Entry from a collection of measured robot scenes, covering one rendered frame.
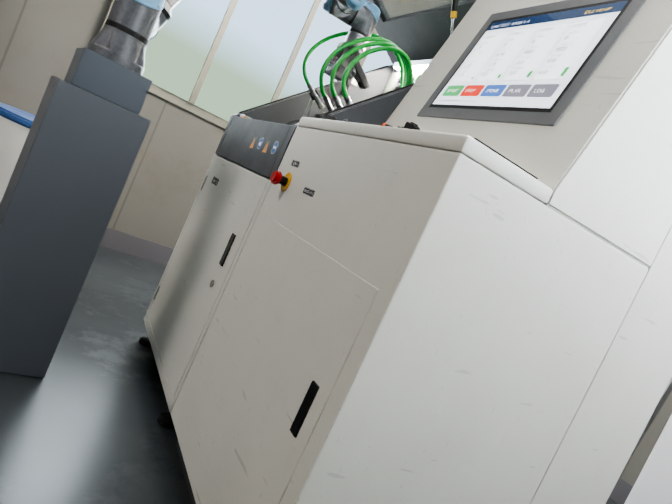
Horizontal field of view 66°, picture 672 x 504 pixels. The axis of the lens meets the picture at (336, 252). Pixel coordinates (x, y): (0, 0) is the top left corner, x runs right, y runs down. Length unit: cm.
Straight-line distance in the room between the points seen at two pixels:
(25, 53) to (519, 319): 281
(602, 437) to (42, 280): 146
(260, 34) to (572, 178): 275
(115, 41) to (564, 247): 122
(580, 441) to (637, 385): 19
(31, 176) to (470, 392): 118
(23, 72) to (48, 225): 177
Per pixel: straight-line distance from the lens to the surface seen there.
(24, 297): 164
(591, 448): 138
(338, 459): 93
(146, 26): 163
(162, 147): 337
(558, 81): 120
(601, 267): 114
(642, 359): 137
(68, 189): 156
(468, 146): 84
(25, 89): 326
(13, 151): 272
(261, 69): 352
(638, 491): 255
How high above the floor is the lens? 79
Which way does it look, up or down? 4 degrees down
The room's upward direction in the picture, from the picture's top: 25 degrees clockwise
